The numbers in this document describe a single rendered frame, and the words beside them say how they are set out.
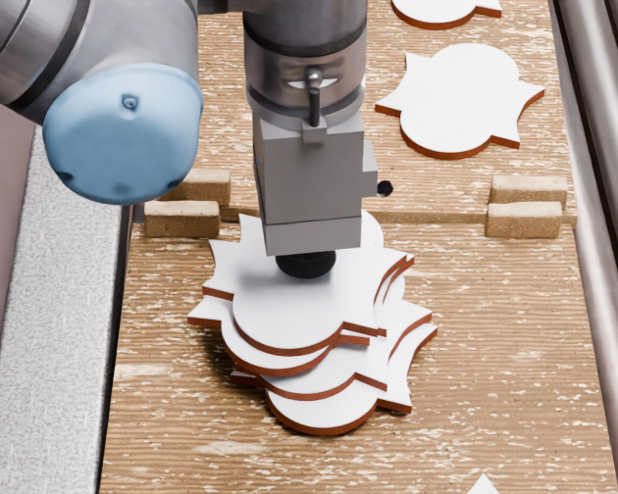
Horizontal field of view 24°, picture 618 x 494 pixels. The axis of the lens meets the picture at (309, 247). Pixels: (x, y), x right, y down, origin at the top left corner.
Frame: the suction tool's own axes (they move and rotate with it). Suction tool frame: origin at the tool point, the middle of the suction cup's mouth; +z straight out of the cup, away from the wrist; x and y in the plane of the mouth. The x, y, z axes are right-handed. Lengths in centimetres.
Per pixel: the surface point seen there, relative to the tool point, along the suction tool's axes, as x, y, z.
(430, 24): -15.9, 34.0, 6.9
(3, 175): 39, 122, 101
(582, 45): -30.2, 32.8, 9.8
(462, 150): -15.2, 16.5, 6.5
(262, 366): 4.0, -7.6, 2.3
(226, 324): 6.1, -3.6, 2.3
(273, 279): 2.4, -0.8, 1.3
